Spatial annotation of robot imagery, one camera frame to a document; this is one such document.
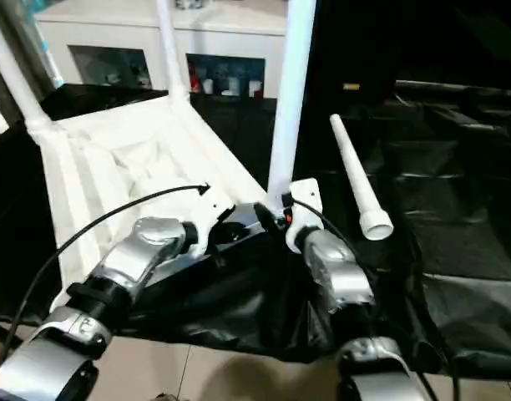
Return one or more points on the small tan label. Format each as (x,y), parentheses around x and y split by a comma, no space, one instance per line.
(351,87)

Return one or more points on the grey curtain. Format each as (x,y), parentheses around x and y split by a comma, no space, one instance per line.
(5,50)

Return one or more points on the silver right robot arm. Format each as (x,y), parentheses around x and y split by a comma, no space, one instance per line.
(339,267)

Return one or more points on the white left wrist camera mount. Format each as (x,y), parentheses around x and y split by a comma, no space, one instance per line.
(209,209)

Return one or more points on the black mat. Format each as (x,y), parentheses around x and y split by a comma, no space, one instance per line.
(447,209)

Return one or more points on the white plastic table top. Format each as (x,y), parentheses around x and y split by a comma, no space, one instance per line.
(113,167)

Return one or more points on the white cabinet with glass doors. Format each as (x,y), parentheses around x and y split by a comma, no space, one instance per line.
(134,29)

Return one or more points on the teal patterned hanging cloth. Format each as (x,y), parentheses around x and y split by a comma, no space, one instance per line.
(53,62)

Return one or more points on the clear glass trinket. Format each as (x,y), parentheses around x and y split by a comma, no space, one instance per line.
(188,3)

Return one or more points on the red object behind glass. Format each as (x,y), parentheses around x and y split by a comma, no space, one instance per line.
(193,77)

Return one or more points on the white plastic table leg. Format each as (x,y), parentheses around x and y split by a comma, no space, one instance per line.
(355,167)
(293,104)
(21,75)
(172,54)

